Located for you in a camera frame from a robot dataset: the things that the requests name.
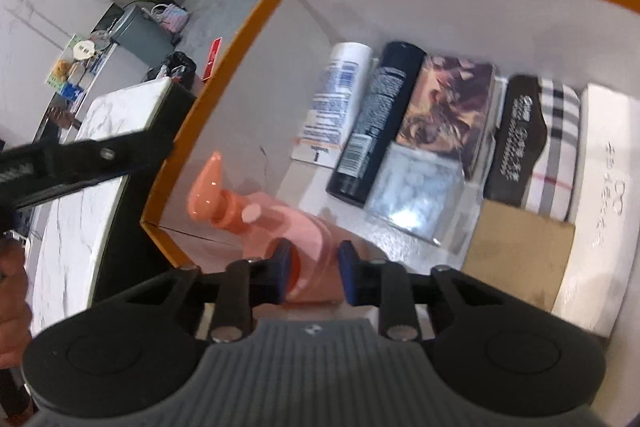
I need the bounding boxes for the pink pump bottle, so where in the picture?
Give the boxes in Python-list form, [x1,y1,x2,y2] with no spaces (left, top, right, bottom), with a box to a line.
[186,150,352,305]

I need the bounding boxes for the long white box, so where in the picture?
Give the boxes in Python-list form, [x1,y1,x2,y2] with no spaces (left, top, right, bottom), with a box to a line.
[552,83,639,337]

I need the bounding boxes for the dark blue spray can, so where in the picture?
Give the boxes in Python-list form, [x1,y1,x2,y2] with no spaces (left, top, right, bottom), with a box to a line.
[326,41,426,207]

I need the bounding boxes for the grey trash bin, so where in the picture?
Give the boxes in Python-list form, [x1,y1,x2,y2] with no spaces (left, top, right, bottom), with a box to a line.
[110,5,175,68]

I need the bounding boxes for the brown illustrated card box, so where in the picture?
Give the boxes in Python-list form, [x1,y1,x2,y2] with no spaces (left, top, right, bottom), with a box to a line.
[395,54,496,178]

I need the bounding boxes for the plaid manicure case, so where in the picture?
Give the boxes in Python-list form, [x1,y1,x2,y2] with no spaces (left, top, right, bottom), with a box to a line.
[482,74,583,223]

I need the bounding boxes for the person left hand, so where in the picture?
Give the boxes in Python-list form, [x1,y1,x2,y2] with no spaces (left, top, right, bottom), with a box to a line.
[0,237,32,369]

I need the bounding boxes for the clear plastic box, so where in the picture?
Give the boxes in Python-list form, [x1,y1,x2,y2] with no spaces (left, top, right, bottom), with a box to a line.
[364,143,465,246]

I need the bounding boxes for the white tube bottle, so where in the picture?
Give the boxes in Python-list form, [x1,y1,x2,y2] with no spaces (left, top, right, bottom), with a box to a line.
[291,42,374,169]

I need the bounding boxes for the marble coffee table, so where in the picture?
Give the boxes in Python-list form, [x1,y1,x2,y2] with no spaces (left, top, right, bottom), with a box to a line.
[26,79,195,335]

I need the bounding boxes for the brown square box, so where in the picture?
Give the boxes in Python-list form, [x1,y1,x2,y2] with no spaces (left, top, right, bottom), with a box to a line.
[462,199,575,312]

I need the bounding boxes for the orange cardboard box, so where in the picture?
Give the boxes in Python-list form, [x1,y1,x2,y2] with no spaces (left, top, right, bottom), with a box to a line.
[139,0,640,343]

